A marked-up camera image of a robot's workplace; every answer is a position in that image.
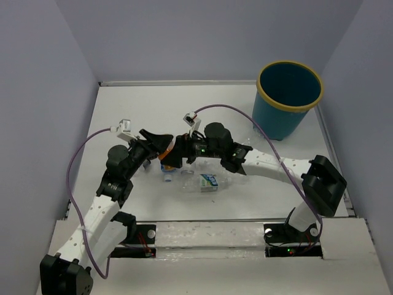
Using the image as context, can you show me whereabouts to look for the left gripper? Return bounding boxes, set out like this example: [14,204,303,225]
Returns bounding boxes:
[123,129,173,180]

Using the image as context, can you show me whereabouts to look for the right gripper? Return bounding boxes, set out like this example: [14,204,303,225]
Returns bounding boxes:
[160,129,224,168]

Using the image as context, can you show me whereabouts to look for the orange plastic bottle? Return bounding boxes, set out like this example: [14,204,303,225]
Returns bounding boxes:
[158,142,174,160]

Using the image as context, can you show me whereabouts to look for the blue label plastic bottle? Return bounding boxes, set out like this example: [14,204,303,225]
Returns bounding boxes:
[160,164,177,183]

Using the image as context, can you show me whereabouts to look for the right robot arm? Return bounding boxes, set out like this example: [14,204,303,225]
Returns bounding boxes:
[161,122,347,243]

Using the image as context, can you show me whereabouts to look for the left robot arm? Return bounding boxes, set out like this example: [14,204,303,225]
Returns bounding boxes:
[40,127,173,294]

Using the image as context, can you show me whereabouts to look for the blue bin yellow rim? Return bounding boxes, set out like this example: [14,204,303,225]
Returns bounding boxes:
[252,60,324,141]

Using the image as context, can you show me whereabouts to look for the clear plastic jar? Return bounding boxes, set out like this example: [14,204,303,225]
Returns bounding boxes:
[181,167,195,176]

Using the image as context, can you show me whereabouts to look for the green label plastic bottle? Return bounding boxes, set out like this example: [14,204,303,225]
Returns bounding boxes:
[181,173,233,193]

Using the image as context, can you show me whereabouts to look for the clear crumpled plastic bottle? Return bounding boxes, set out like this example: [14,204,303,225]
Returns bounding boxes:
[214,167,247,187]

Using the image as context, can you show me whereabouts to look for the clear slim plastic bottle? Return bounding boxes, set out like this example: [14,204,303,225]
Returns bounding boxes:
[241,128,265,149]

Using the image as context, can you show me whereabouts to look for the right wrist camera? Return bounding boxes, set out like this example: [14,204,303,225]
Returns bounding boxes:
[183,111,201,136]

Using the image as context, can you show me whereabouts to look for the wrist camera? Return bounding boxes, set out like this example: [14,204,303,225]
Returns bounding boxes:
[117,119,137,143]
[183,111,201,136]

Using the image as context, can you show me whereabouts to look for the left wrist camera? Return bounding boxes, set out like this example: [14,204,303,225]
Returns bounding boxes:
[117,119,137,143]

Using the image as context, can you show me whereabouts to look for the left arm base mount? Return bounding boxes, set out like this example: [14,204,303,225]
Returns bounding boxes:
[111,211,157,259]

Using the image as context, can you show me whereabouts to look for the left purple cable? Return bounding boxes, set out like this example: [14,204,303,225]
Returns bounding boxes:
[66,126,119,279]

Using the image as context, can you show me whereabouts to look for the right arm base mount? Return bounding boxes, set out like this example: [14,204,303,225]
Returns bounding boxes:
[263,218,323,258]

